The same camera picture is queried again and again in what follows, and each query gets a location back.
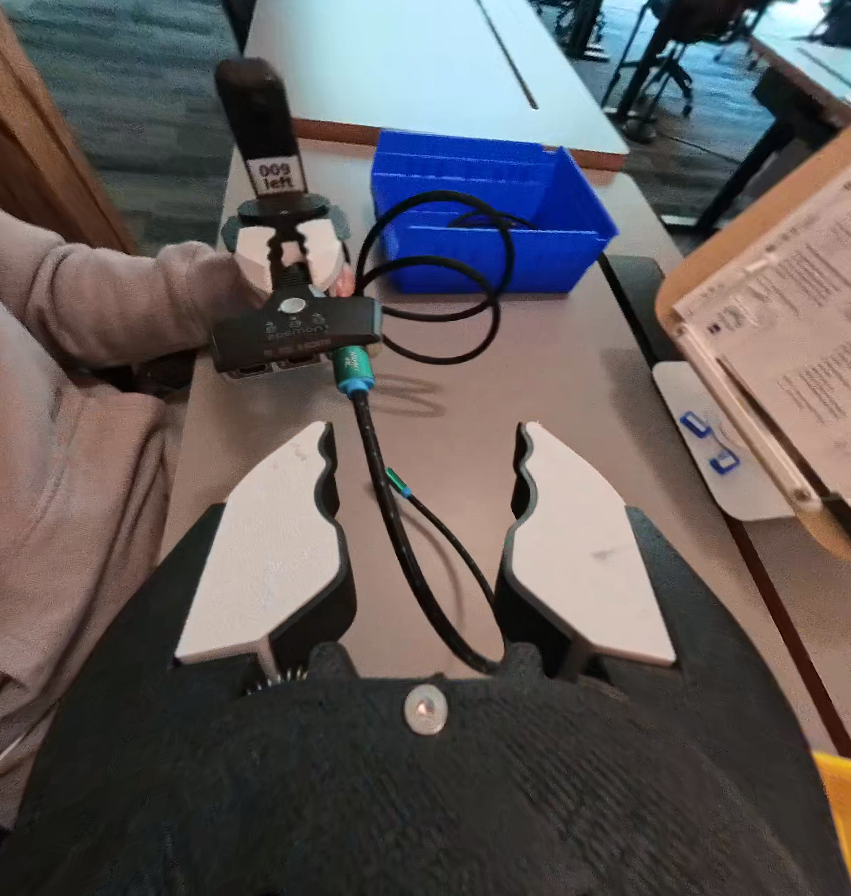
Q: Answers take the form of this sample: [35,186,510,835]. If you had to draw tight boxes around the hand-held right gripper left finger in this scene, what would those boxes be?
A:
[174,420,358,676]

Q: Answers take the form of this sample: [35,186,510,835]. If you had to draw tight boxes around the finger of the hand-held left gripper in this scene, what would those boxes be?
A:
[294,223,351,298]
[235,225,286,301]

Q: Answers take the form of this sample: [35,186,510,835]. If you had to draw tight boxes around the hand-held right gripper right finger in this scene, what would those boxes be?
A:
[495,420,678,680]

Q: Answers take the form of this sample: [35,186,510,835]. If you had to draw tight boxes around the black switch hub box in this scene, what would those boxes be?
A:
[210,269,386,381]

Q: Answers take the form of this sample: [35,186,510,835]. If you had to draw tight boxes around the thin usb cable green plug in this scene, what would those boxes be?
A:
[385,467,509,662]

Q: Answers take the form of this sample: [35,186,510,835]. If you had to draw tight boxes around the black looped hub cable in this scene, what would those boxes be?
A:
[354,189,538,366]

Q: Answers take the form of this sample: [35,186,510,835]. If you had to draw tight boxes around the person's left forearm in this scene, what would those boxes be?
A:
[0,185,268,372]

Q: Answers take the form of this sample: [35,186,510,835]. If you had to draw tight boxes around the white card with blue marks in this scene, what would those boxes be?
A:
[651,360,799,522]

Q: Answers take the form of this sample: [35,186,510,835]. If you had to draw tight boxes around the blue plastic bin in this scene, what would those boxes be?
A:
[369,128,620,295]

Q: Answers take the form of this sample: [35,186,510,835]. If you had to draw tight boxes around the wooden cabinet panel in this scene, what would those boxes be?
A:
[0,0,138,256]

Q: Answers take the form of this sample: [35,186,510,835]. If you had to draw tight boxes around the wooden clipboard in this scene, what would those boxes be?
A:
[655,115,851,568]

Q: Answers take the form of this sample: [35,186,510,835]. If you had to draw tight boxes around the printed paper sheets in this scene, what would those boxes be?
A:
[674,150,851,533]

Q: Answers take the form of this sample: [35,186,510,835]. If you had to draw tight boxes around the black office chair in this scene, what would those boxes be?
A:
[600,0,752,144]

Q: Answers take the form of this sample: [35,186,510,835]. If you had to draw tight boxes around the grey background desk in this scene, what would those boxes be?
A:
[698,0,851,235]

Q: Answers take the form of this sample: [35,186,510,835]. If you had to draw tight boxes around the braided cable with green plug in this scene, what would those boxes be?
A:
[329,344,506,674]

